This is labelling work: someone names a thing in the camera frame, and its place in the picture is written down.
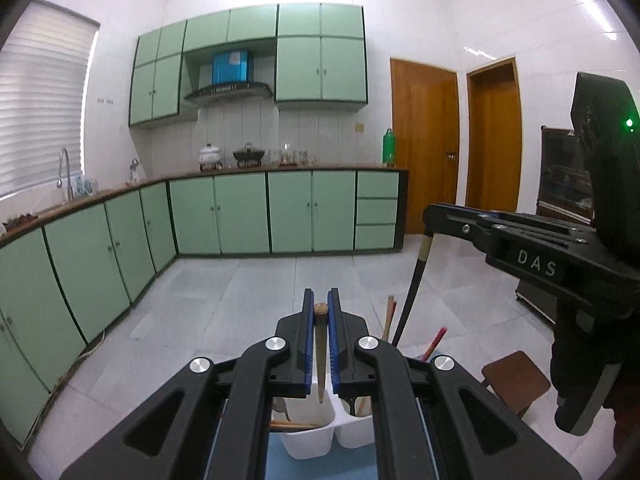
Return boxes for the black glass-door cabinet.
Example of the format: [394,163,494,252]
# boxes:
[515,124,599,322]

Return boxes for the person's right hand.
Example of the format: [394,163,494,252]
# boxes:
[554,302,640,398]

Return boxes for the wooden door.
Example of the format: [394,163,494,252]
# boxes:
[466,57,524,214]
[390,57,461,235]

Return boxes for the black gold-banded chopstick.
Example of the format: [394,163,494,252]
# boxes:
[391,232,434,348]

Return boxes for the green kitchen cabinets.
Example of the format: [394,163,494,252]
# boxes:
[128,3,370,128]
[0,164,410,447]

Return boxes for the window blinds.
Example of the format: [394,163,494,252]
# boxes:
[0,0,101,202]

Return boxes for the black range hood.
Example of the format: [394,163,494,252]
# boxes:
[183,81,275,107]

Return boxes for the brown wooden stool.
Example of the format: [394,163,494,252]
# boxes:
[481,350,552,420]

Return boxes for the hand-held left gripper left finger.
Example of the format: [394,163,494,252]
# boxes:
[59,287,317,480]

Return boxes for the blue range hood chimney cover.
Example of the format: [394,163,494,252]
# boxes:
[211,49,251,85]

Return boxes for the green upper kitchen cabinets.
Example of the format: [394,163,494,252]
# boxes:
[128,3,370,128]

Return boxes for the cluster of glass jars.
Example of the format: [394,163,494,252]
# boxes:
[269,146,319,167]

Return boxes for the green lower kitchen cabinets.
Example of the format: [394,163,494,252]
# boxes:
[0,164,410,447]

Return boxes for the set of mixed chopsticks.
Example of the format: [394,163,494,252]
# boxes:
[270,295,448,432]

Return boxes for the white cooking pot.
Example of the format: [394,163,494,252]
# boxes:
[198,143,224,171]

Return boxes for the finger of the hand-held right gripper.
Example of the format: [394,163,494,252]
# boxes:
[440,203,596,233]
[422,203,596,257]

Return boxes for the plain bamboo chopstick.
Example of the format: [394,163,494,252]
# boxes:
[313,301,329,405]

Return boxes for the metal sink faucet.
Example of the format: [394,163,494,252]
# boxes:
[56,147,76,202]

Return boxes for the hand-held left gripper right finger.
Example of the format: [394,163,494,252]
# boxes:
[326,286,583,480]

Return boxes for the white two-compartment utensil holder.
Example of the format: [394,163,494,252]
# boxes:
[272,389,374,461]

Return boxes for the black cooking pot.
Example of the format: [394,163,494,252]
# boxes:
[232,142,265,169]

